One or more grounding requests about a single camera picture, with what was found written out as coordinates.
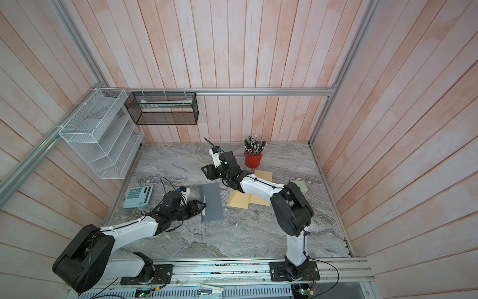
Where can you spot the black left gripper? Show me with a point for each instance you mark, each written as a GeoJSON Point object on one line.
{"type": "Point", "coordinates": [194, 208]}

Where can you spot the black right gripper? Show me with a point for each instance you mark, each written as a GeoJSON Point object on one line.
{"type": "Point", "coordinates": [211, 172]}

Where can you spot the grey paper envelope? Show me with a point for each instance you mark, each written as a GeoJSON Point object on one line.
{"type": "Point", "coordinates": [211, 197]}

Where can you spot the yellow envelope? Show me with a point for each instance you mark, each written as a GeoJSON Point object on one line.
{"type": "Point", "coordinates": [238, 200]}
{"type": "Point", "coordinates": [267, 176]}

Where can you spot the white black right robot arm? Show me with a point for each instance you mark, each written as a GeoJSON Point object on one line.
{"type": "Point", "coordinates": [292, 210]}

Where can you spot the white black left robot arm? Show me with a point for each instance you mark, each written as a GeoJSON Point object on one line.
{"type": "Point", "coordinates": [87, 259]}

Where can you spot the red pencil cup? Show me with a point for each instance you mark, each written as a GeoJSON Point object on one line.
{"type": "Point", "coordinates": [253, 161]}

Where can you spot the bunch of pencils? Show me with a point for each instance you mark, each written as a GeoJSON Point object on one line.
{"type": "Point", "coordinates": [254, 145]}

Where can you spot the teal desk calculator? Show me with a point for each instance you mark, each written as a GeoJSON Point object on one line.
{"type": "Point", "coordinates": [138, 197]}

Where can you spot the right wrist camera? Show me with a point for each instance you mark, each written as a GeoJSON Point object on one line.
{"type": "Point", "coordinates": [215, 153]}

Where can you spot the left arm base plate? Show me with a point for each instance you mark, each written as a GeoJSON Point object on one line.
{"type": "Point", "coordinates": [153, 274]}

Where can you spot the black mesh wall basket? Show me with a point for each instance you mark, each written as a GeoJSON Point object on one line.
{"type": "Point", "coordinates": [163, 108]}

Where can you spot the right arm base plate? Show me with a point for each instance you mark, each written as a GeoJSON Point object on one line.
{"type": "Point", "coordinates": [295, 271]}

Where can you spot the white wire mesh shelf rack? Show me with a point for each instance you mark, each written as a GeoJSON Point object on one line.
{"type": "Point", "coordinates": [106, 139]}

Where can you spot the aluminium frame rail front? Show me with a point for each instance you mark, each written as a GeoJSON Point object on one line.
{"type": "Point", "coordinates": [229, 271]}

